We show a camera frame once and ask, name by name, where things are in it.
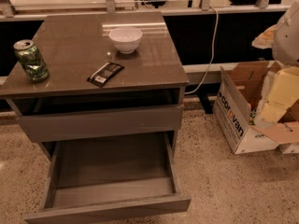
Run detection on green soda can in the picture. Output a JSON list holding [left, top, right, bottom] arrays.
[[13, 39, 50, 82]]

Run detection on corovan cardboard box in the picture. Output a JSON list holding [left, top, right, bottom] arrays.
[[213, 62, 299, 154]]

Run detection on grey top drawer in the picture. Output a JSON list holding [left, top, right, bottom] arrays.
[[18, 105, 184, 143]]

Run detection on white ceramic bowl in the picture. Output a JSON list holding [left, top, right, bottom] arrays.
[[108, 27, 143, 54]]

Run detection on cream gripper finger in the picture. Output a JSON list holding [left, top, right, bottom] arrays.
[[257, 66, 299, 124]]

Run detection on grey drawer cabinet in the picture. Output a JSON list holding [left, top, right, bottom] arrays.
[[1, 12, 188, 157]]

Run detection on green snack bag in box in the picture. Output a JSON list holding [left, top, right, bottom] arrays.
[[248, 103, 257, 125]]

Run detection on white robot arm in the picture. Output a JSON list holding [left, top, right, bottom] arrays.
[[254, 1, 299, 127]]

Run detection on open grey middle drawer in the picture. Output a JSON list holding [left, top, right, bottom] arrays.
[[24, 133, 191, 224]]

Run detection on white power cable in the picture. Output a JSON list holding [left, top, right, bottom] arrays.
[[184, 6, 220, 96]]

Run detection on black rxbar chocolate wrapper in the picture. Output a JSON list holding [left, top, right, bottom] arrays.
[[87, 62, 123, 88]]

